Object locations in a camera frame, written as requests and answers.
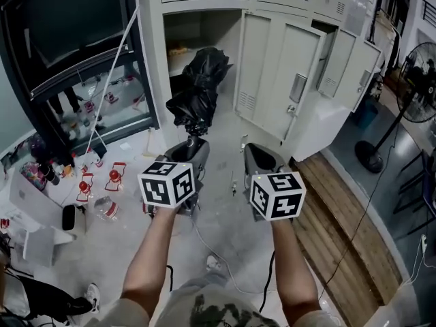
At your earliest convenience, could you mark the person's right forearm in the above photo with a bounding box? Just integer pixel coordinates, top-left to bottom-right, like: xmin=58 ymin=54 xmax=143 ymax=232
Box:
xmin=270 ymin=217 xmax=323 ymax=317

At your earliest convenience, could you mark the silver laptop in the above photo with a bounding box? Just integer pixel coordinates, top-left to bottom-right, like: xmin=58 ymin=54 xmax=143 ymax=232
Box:
xmin=7 ymin=171 xmax=65 ymax=225

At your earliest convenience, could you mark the colourful patterned bag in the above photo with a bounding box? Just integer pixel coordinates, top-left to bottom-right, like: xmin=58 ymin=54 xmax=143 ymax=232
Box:
xmin=19 ymin=161 xmax=48 ymax=191

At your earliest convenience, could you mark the white cardboard box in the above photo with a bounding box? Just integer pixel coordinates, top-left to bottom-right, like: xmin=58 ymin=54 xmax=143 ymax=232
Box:
xmin=22 ymin=225 xmax=75 ymax=269

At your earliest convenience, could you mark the black standing fan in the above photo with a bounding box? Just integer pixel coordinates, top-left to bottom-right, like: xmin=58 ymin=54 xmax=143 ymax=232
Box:
xmin=354 ymin=42 xmax=436 ymax=175

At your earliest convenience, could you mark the grey metal locker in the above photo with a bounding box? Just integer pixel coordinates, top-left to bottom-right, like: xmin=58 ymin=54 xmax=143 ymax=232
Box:
xmin=134 ymin=0 xmax=384 ymax=164

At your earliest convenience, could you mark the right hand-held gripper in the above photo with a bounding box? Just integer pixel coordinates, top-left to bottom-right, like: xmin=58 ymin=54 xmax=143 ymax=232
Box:
xmin=243 ymin=142 xmax=307 ymax=222

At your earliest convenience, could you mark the thin black floor cable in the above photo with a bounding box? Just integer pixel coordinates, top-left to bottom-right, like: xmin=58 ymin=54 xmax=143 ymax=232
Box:
xmin=317 ymin=124 xmax=400 ymax=300

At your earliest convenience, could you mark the person's grey printed shirt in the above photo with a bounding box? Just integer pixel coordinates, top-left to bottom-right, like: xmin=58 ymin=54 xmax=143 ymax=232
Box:
xmin=84 ymin=273 xmax=341 ymax=327

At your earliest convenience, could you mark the black glass door cabinet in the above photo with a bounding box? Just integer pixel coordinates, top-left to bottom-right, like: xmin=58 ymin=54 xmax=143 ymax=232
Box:
xmin=0 ymin=0 xmax=161 ymax=168

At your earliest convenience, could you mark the blue bin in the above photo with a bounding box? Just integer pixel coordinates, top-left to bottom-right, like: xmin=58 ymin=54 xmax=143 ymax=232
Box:
xmin=353 ymin=98 xmax=379 ymax=129

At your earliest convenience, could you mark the black umbrella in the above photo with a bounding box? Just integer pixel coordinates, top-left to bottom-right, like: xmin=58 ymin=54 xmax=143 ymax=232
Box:
xmin=166 ymin=46 xmax=234 ymax=149

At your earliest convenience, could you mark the person's white shoe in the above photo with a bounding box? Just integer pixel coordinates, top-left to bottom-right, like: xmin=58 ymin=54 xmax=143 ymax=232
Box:
xmin=205 ymin=255 xmax=223 ymax=273

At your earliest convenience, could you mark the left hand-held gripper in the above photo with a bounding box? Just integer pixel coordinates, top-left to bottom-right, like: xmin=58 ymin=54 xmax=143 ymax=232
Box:
xmin=138 ymin=137 xmax=211 ymax=218

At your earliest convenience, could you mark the person's left forearm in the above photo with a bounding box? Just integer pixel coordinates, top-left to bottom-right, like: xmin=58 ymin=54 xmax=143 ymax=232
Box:
xmin=120 ymin=205 xmax=182 ymax=302

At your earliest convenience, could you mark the dark metal chair frame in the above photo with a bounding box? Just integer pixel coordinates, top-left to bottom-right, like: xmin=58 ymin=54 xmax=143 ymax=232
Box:
xmin=392 ymin=149 xmax=436 ymax=235

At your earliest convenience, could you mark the white rope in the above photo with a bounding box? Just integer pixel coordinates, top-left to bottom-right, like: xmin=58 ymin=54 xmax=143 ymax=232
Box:
xmin=84 ymin=6 xmax=141 ymax=156

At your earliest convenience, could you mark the white floor cable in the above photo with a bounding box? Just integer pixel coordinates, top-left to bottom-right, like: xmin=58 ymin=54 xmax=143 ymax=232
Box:
xmin=189 ymin=215 xmax=264 ymax=296

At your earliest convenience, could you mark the clear plastic bottle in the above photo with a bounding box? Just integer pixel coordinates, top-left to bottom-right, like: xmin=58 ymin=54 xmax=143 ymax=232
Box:
xmin=93 ymin=196 xmax=121 ymax=221

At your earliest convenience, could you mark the wooden pallet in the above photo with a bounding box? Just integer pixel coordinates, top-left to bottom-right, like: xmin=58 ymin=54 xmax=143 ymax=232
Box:
xmin=288 ymin=151 xmax=404 ymax=327

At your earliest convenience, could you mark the black rectangular case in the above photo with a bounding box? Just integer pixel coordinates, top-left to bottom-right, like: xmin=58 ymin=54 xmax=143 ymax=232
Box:
xmin=61 ymin=204 xmax=77 ymax=232

